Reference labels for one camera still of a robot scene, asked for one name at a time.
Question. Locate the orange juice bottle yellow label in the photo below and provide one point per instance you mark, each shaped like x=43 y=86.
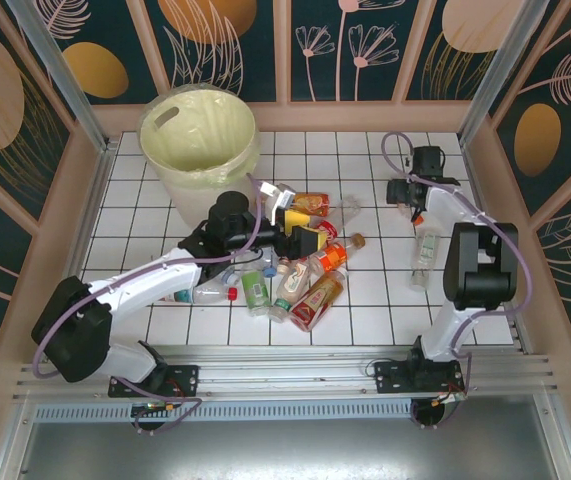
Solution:
x=312 y=202

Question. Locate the orange soda bottle brown cap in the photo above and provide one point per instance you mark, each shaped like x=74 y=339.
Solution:
x=337 y=255

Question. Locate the clear plastic bottle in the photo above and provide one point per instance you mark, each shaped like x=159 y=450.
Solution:
x=427 y=250

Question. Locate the clear cola bottle red label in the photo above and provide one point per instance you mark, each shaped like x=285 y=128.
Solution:
x=347 y=207

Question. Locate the clear bottle blue cap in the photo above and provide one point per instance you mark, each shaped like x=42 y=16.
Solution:
x=229 y=276

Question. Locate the tea bottle red gold label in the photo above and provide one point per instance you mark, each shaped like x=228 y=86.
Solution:
x=315 y=302

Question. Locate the clear bottle green label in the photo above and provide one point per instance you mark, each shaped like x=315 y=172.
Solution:
x=255 y=292

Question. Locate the clear bottle red cap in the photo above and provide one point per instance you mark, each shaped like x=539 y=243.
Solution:
x=210 y=296

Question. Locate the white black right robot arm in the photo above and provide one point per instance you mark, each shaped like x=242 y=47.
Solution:
x=480 y=265

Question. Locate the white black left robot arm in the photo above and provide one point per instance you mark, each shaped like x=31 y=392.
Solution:
x=140 y=280

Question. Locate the cream plastic waste bin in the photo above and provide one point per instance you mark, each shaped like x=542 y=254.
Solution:
x=185 y=200

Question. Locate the small green circuit board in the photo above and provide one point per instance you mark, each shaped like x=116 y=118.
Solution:
x=150 y=409

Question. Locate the grey metal front panel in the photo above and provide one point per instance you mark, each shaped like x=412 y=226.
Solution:
x=290 y=450

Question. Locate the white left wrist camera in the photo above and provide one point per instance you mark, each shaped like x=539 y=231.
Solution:
x=272 y=191

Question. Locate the aluminium mounting rail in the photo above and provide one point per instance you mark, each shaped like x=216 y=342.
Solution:
x=290 y=367

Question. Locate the aluminium frame post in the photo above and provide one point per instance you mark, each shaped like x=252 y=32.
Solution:
x=509 y=60
x=54 y=60

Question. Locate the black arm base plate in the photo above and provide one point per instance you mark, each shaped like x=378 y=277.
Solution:
x=390 y=377
x=185 y=380

